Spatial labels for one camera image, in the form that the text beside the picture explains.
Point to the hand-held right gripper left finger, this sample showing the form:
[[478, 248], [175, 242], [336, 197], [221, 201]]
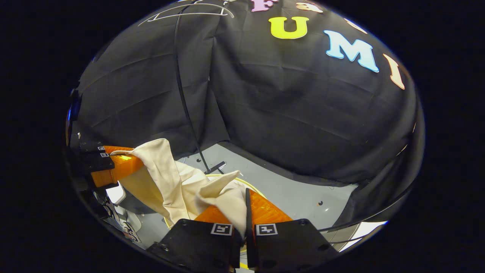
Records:
[[197, 242]]

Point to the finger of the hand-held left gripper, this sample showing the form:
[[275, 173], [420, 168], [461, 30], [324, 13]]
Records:
[[91, 147], [121, 167]]

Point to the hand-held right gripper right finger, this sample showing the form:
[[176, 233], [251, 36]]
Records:
[[249, 212]]

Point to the cream shirt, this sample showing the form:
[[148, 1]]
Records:
[[166, 178]]

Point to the white plastic clothes hanger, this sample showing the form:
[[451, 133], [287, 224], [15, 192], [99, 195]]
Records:
[[189, 14]]

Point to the white patterned object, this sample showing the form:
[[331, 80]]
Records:
[[115, 193]]

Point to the black backdrop cloth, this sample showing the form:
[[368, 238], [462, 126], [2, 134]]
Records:
[[284, 106]]

